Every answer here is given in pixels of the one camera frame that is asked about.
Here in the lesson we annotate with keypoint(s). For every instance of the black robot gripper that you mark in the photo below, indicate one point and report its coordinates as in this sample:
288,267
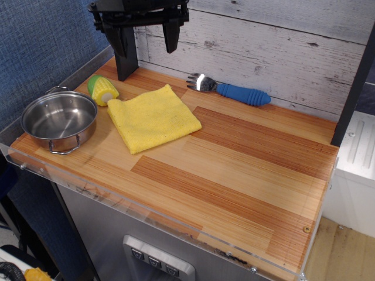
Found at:
111,16

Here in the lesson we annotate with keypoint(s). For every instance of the yellow towel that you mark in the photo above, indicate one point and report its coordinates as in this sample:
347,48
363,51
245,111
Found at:
152,119

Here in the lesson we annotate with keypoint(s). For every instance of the black frame post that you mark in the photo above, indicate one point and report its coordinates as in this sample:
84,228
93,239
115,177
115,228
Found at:
355,91
127,65

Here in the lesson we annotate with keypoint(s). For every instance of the black right frame post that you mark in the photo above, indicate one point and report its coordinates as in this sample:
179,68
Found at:
355,91

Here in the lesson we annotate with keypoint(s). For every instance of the clear acrylic table guard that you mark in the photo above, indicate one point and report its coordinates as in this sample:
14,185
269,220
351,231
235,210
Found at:
252,200

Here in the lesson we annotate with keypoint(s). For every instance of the yellow black object bottom left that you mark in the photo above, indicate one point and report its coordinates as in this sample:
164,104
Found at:
17,265

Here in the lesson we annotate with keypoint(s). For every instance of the white ribbed side unit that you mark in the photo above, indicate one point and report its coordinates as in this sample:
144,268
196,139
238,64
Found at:
350,197

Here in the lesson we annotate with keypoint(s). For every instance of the silver button control panel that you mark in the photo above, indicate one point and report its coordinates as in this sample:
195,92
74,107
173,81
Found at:
158,259

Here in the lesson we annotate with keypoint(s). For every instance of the yellow green toy corn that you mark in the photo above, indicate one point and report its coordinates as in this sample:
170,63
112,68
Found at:
101,90

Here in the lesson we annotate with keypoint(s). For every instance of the blue handled metal spork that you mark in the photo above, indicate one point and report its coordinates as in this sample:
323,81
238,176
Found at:
249,96

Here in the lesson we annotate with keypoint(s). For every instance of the black left frame post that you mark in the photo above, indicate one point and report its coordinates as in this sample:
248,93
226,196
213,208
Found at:
127,65

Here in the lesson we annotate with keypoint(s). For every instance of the small stainless steel pot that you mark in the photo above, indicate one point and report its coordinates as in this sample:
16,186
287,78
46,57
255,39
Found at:
61,120

